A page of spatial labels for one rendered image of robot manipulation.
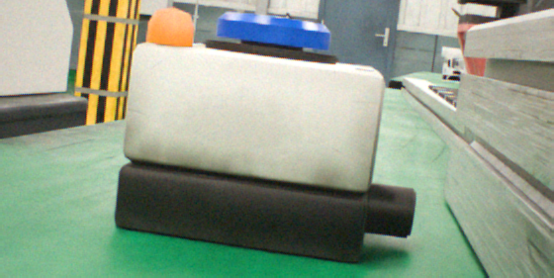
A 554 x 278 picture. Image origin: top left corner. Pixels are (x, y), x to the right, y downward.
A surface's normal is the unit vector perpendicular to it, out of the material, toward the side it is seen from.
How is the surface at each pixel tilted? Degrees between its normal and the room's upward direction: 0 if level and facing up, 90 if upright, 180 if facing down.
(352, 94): 90
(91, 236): 0
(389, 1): 90
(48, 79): 90
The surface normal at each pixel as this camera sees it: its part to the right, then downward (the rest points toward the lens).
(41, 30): 0.97, 0.15
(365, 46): -0.22, 0.07
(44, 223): 0.13, -0.99
